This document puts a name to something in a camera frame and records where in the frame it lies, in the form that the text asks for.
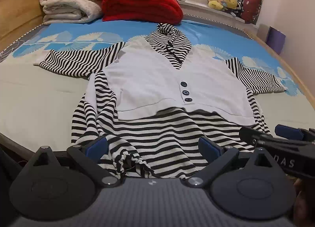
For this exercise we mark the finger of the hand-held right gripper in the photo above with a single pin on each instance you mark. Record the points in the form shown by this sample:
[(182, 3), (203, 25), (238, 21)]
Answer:
[(253, 135), (289, 131)]

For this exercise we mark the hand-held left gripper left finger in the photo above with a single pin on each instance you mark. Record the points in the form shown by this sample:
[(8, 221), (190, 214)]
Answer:
[(96, 148)]

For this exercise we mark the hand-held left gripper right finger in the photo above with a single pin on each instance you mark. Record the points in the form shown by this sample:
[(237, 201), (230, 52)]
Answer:
[(209, 148)]

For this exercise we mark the black white striped hooded top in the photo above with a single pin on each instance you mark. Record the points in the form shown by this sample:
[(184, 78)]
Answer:
[(147, 81)]

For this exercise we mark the person's right hand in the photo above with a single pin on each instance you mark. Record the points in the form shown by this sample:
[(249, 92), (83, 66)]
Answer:
[(307, 200)]

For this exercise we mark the blue cream printed bed sheet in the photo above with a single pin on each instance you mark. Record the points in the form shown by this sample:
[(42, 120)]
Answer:
[(49, 106)]

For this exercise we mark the purple box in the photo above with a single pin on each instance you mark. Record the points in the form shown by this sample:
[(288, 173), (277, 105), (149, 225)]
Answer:
[(276, 39)]

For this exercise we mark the black white striped plush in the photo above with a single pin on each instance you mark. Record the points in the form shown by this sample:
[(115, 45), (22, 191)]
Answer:
[(238, 10)]

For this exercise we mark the dark red cushion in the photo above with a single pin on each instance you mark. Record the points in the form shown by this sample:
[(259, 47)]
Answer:
[(252, 7)]

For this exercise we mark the yellow plush bear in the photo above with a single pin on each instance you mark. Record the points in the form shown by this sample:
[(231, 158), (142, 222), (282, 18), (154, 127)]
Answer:
[(230, 1)]

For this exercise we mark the yellow plush duck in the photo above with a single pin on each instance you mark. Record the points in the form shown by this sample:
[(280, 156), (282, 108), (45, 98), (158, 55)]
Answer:
[(215, 0)]

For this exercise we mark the cream folded blanket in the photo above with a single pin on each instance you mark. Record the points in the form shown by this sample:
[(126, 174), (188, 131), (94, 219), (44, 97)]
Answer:
[(71, 2)]

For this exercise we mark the red folded blanket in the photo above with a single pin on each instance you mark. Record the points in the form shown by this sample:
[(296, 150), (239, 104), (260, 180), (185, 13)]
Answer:
[(140, 5)]

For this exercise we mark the wooden headboard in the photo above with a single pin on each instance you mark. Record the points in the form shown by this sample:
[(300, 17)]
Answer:
[(19, 12)]

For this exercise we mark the wooden bed frame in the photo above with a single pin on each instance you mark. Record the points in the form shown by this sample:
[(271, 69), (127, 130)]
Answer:
[(290, 64)]

